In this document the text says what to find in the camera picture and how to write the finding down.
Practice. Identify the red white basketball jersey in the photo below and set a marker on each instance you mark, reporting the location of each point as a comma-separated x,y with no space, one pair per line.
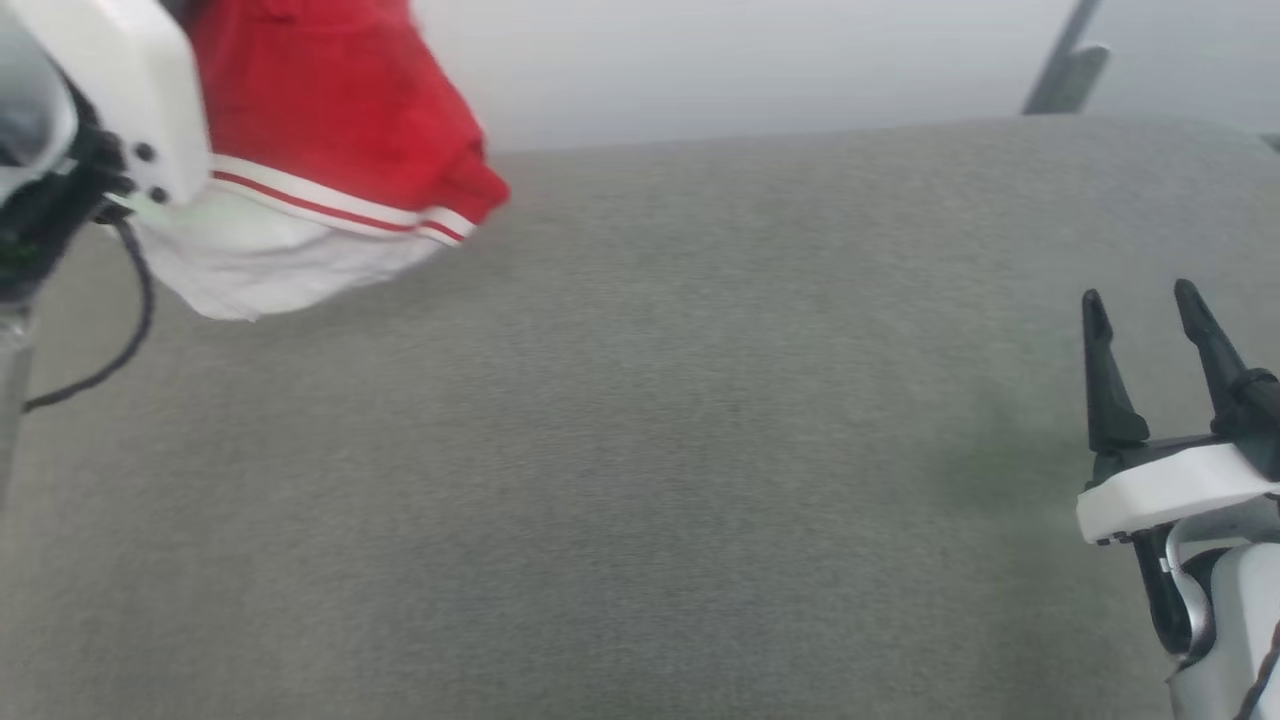
330,110

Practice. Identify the grey metal pole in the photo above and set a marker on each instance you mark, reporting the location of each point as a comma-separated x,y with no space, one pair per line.
1065,75

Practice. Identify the grey fabric sofa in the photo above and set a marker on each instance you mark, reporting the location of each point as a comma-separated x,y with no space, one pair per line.
640,450

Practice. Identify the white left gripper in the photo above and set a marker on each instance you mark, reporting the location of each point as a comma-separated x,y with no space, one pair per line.
140,90

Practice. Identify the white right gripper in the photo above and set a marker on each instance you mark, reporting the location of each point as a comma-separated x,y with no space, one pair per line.
1170,490

